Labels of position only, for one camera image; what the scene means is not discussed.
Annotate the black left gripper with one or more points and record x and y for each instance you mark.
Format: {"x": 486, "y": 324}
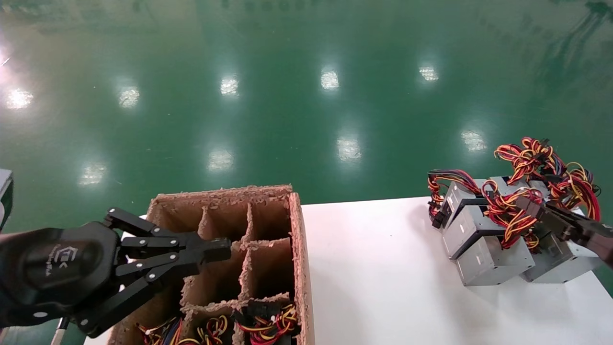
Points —
{"x": 57, "y": 273}

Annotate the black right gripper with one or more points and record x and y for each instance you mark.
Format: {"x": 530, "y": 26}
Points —
{"x": 607, "y": 244}

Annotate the cardboard box with dividers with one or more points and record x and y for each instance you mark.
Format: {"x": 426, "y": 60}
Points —
{"x": 301, "y": 249}

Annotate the white pipe frame rack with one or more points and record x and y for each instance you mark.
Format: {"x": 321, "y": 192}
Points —
{"x": 60, "y": 333}

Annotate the left wrist camera housing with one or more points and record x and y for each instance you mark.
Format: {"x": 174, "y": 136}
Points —
{"x": 5, "y": 196}

